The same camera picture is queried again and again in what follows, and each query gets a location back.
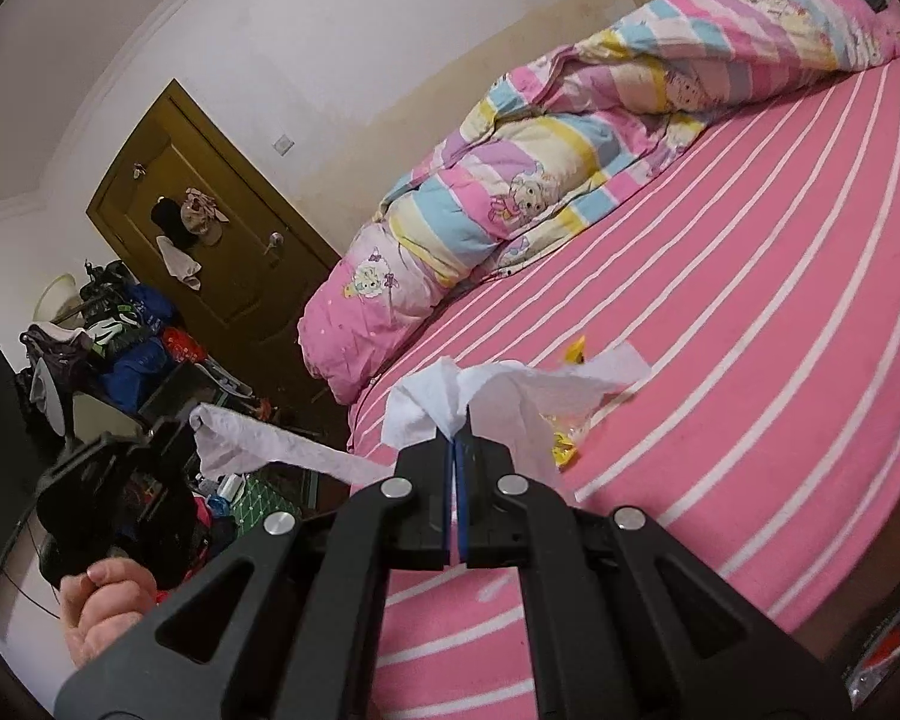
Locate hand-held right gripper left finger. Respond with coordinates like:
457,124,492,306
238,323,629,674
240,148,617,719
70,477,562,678
52,435,458,720

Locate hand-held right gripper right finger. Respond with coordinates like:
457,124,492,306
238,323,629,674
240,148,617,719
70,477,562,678
456,420,853,720

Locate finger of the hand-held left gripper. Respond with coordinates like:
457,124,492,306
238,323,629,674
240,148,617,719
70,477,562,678
145,414,208,482

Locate person's left hand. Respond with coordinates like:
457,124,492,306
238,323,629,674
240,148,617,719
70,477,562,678
59,558,160,674

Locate small red bag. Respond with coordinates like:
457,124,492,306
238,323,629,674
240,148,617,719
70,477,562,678
160,325,205,370

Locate black flat panel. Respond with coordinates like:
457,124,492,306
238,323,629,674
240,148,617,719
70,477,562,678
0,348,55,617

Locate green diamond pattern box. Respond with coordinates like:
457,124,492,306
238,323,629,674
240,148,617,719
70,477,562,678
208,460,317,535

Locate brown wooden door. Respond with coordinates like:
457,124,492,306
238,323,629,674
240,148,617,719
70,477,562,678
85,78,346,430

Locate grey bag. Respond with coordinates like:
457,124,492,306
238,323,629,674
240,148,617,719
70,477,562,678
18,322,96,400

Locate white hanging cloth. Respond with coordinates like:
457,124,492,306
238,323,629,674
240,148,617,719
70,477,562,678
155,235,204,293

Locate white plastic basin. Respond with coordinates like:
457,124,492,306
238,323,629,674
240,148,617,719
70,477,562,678
33,274,84,332

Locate black hat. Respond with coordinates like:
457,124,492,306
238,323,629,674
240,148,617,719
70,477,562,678
150,198,189,249

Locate pink striped bed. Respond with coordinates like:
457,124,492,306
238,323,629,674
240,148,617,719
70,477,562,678
345,45,900,720

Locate printed pastel striped quilt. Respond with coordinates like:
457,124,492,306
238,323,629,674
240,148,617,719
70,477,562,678
298,0,900,403

